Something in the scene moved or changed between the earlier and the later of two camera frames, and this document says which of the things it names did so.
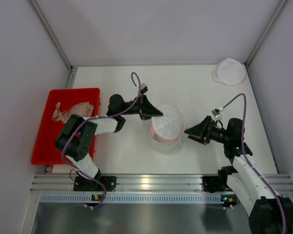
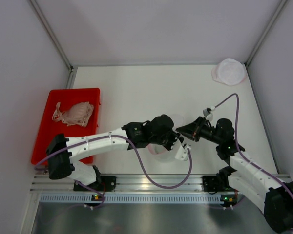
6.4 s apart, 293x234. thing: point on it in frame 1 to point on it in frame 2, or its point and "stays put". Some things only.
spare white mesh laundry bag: x=229 y=71 stays put
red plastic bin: x=45 y=151 stays put
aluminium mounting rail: x=282 y=183 stays put
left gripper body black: x=141 y=107 to x=171 y=139
